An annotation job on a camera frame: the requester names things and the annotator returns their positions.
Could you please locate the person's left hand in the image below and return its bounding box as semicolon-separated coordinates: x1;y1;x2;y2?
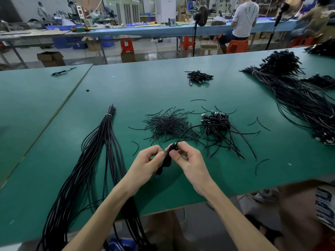
125;145;166;197

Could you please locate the person's right hand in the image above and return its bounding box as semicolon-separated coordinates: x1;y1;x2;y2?
165;141;216;198

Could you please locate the person's left forearm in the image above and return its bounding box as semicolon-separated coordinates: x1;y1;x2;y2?
62;184;134;251

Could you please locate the person's right forearm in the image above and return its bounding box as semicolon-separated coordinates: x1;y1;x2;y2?
203;183;278;251

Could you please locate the pile of short black ties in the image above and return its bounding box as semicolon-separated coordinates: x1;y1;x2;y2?
128;107;200;147

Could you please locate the blue shoe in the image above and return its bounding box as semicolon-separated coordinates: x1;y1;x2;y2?
108;238;137;251

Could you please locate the white power strip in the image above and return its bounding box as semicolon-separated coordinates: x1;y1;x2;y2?
252;189;282;205

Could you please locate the labelled cardboard box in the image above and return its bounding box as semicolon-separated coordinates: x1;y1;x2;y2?
200;44;219;56

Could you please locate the orange plastic stool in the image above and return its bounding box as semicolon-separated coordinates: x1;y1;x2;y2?
180;36;195;50
120;36;135;53
226;39;249;54
290;36;316;48

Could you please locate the blue plastic bin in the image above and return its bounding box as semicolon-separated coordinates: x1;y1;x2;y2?
100;36;115;48
53;36;88;50

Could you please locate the long blue workbench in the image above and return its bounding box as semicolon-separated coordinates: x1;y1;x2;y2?
0;19;304;68

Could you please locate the person's right leg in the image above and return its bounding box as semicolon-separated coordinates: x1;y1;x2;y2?
277;179;335;251

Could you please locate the black standing fan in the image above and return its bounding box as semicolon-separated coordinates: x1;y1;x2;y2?
265;0;305;51
192;5;210;57

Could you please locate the white tall cabinet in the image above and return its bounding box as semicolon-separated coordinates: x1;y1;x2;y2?
154;0;177;23

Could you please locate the open cardboard box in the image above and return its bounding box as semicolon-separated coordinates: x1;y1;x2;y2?
37;51;66;68

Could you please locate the white slatted machine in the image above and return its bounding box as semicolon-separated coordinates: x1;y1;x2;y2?
116;2;141;25

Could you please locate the white printed garment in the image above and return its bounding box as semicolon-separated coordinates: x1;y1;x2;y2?
315;185;335;231

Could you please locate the pile of coiled black cables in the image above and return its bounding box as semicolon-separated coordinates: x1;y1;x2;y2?
199;111;261;161

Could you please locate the long tied black cable bundle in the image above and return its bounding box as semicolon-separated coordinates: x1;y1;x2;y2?
37;104;157;251

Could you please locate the small heap of coiled cables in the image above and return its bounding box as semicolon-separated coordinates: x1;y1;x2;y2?
184;70;214;85

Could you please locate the single black cable with plug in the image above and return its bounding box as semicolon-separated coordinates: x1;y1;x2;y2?
51;67;77;77

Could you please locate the large loose black cable bundle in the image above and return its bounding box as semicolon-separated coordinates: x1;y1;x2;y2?
239;50;335;146

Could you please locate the black cable heap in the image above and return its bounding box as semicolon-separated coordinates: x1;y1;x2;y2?
304;36;335;57

